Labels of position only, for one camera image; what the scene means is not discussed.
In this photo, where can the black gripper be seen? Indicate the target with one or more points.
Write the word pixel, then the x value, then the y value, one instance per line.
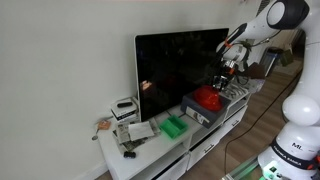
pixel 225 71

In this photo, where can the orange sequin hat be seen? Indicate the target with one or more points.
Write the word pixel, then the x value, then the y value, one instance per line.
pixel 208 98

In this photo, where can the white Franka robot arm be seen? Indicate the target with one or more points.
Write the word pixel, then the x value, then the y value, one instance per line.
pixel 300 133

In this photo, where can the dark blue shoe box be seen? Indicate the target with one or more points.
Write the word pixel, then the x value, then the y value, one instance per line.
pixel 207 118

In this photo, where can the white set-top box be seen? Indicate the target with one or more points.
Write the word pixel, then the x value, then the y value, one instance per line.
pixel 126 114

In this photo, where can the grey patterned magazine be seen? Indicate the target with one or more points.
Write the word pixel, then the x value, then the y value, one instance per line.
pixel 235 90

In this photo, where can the white paper stack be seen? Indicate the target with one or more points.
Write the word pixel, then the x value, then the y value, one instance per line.
pixel 251 84

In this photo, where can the white cabinet drawer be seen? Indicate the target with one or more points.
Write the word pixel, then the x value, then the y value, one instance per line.
pixel 235 121
pixel 205 150
pixel 173 170

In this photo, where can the brown bag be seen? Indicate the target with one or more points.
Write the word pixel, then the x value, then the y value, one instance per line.
pixel 256 70

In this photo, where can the black flat screen television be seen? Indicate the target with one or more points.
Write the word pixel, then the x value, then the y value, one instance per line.
pixel 180 66

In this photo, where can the potted green plant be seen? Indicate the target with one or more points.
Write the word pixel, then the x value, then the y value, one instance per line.
pixel 246 46

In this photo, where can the green plastic tray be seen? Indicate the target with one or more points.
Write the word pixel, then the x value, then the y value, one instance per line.
pixel 173 128

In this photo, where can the dark green bag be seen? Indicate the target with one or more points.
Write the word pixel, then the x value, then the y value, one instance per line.
pixel 286 57

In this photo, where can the white standing air conditioner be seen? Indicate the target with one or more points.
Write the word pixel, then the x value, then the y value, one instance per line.
pixel 263 8

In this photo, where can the white paper sheet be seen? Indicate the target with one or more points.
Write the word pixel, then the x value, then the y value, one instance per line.
pixel 140 130

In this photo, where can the black remote control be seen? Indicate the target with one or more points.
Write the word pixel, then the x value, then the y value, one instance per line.
pixel 124 104

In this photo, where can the white tv cabinet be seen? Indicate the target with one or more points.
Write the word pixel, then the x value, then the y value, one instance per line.
pixel 150 155

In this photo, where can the magazine stack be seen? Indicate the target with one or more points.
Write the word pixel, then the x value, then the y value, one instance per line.
pixel 135 145

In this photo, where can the folded newspaper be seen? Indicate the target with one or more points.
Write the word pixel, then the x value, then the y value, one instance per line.
pixel 122 132

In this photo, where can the small black key fob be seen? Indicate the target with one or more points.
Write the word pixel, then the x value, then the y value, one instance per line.
pixel 129 154

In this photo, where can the metal robot mount frame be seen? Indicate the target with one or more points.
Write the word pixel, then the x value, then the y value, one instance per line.
pixel 245 171

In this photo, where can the small orange wall plug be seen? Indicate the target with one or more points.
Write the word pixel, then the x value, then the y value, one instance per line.
pixel 104 125

